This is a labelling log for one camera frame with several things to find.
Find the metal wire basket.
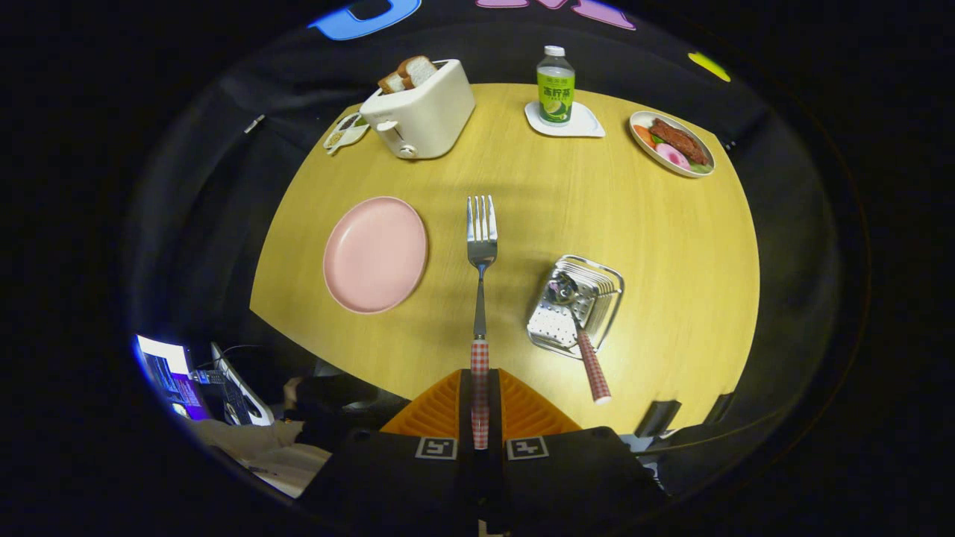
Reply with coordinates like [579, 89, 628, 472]
[526, 255, 625, 360]

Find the white coaster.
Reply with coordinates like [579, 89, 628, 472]
[524, 101, 606, 138]

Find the brown meat cutlet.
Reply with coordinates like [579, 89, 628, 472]
[649, 118, 710, 165]

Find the black clamp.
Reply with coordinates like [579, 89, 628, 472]
[704, 391, 737, 426]
[634, 399, 682, 439]

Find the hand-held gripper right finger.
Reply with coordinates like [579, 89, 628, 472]
[489, 368, 670, 523]

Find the white divided condiment dish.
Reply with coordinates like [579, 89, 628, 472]
[323, 112, 371, 156]

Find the checkered handle fork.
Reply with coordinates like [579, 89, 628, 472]
[467, 195, 499, 450]

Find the white plate of food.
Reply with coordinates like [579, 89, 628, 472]
[629, 110, 716, 178]

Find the white toaster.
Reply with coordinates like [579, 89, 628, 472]
[360, 59, 477, 160]

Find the pink plate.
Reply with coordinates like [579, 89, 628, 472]
[323, 196, 429, 315]

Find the computer monitor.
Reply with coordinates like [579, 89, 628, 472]
[134, 334, 213, 422]

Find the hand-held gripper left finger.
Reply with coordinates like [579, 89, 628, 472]
[298, 368, 478, 527]

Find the green label drink bottle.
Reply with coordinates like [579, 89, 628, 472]
[536, 45, 576, 126]

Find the checkered handle spoon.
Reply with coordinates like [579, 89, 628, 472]
[551, 272, 613, 405]

